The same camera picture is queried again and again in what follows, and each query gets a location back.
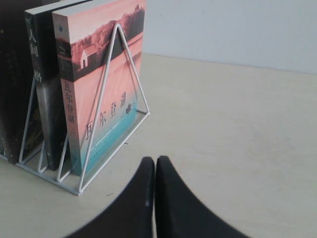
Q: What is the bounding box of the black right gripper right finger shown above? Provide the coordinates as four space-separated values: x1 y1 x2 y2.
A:
155 156 248 238

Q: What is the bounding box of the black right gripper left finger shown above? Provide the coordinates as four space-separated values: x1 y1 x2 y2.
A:
68 157 155 238

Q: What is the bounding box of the black grey spine book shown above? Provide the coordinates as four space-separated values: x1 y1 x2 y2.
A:
24 0 81 171

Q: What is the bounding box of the white wire book rack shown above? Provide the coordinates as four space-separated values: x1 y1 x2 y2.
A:
0 18 149 194

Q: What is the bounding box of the pink red cover book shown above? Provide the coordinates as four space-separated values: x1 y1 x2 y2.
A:
52 0 146 176

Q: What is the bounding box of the dark brown spine book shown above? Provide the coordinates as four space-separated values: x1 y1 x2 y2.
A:
0 0 43 164

